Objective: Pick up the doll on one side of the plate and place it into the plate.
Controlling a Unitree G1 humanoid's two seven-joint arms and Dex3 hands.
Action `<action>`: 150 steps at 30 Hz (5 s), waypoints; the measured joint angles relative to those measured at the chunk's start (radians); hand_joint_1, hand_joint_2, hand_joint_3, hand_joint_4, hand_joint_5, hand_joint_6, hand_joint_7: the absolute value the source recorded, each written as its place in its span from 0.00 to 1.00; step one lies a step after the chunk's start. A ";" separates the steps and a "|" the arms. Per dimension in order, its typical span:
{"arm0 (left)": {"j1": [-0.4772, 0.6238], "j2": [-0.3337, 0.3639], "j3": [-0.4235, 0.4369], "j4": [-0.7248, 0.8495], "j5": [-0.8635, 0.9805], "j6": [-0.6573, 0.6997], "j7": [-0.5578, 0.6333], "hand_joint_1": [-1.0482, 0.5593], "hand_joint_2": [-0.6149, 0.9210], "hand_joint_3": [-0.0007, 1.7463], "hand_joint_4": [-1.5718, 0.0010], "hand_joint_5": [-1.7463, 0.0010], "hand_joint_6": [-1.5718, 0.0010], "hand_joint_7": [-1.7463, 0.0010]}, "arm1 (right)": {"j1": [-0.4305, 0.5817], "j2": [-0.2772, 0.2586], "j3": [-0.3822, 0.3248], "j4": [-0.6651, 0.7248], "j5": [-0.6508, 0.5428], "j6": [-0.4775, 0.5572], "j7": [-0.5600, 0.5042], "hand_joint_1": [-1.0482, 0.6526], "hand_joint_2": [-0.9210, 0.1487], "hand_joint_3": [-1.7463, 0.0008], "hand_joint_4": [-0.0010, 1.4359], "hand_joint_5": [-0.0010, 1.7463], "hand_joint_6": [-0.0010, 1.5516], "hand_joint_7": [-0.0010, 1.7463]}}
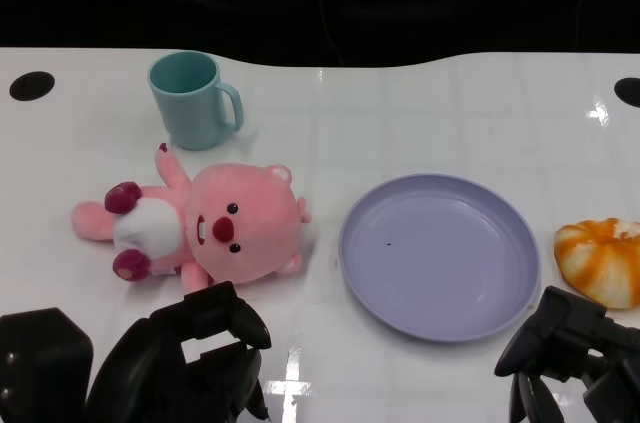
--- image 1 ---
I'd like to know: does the teal plastic mug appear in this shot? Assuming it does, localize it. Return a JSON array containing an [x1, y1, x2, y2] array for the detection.
[[147, 50, 245, 151]]

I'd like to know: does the black round table grommet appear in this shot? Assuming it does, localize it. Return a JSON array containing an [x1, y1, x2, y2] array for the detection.
[[613, 76, 640, 108], [8, 71, 55, 103]]

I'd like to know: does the purple plastic plate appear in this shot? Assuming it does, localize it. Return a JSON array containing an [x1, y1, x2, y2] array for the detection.
[[338, 172, 543, 345]]

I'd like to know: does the orange white toy bread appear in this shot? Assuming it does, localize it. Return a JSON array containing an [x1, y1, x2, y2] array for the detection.
[[553, 217, 640, 312]]

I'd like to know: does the pink plush doll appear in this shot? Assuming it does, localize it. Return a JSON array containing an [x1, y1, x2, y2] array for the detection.
[[69, 142, 314, 294]]

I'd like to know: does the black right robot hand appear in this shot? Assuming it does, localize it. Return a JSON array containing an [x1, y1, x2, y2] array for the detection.
[[494, 285, 640, 423]]

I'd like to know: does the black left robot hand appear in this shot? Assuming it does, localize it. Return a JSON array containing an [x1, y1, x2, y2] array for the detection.
[[0, 281, 274, 423]]

